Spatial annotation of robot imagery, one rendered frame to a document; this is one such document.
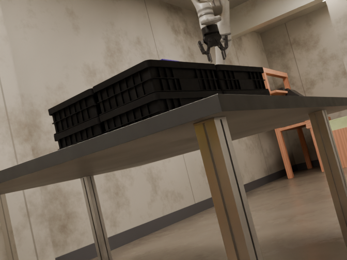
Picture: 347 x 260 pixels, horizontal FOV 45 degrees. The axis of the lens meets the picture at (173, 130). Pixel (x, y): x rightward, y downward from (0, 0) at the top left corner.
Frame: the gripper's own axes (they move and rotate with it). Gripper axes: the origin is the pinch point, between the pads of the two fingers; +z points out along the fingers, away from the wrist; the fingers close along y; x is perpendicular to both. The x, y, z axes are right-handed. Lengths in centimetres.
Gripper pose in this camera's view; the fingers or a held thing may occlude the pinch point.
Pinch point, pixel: (217, 57)
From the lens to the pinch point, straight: 189.5
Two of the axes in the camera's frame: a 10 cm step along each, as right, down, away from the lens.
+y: -9.7, 2.3, -1.0
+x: 0.7, -1.2, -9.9
